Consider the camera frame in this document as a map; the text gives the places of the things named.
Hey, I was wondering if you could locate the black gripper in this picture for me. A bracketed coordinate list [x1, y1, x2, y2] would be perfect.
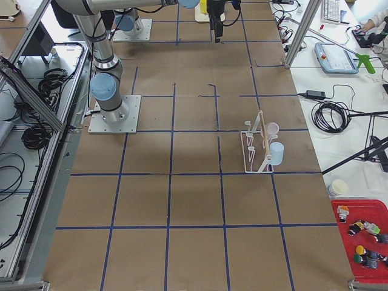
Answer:
[207, 0, 225, 43]

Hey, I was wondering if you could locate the pink plastic cup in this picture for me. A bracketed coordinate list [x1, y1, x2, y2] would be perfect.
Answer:
[265, 122, 279, 136]

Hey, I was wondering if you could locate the blue plastic cup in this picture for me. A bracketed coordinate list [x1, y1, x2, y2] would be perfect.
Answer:
[269, 142, 284, 166]

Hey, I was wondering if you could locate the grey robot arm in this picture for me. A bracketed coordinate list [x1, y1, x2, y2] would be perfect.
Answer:
[58, 1, 139, 127]

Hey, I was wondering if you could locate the yellow plastic cup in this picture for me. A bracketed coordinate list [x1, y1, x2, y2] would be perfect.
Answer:
[199, 0, 207, 14]

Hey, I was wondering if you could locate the white paper cup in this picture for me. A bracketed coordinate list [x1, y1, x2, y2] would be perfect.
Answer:
[327, 179, 349, 198]

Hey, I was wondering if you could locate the cream plastic tray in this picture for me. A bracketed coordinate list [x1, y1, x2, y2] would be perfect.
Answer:
[194, 3, 210, 23]

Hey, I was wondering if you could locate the black power adapter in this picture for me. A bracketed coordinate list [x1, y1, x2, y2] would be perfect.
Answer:
[306, 90, 326, 100]

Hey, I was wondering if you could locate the white computer keyboard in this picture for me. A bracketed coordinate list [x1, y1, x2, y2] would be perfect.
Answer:
[321, 0, 341, 24]

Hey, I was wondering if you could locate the green plastic printed part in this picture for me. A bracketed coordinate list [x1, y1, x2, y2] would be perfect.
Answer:
[355, 53, 376, 74]

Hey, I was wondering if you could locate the person in white shirt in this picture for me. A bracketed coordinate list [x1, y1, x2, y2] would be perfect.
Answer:
[362, 8, 387, 32]

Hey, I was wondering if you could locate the red plastic bin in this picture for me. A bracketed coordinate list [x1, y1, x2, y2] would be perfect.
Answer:
[331, 199, 387, 284]

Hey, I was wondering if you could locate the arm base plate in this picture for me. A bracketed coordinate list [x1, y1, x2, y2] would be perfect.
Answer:
[112, 18, 152, 42]
[88, 95, 141, 134]

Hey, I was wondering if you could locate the aluminium frame post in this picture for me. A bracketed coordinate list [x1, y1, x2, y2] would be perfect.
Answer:
[284, 0, 321, 69]

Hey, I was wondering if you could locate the white wire dish rack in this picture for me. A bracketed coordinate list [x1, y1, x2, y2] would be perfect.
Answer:
[240, 110, 279, 174]

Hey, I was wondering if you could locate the coiled black cable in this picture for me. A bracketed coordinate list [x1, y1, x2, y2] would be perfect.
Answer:
[311, 101, 352, 134]

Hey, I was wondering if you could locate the black camera tripod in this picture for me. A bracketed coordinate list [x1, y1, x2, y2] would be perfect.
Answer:
[321, 110, 388, 176]

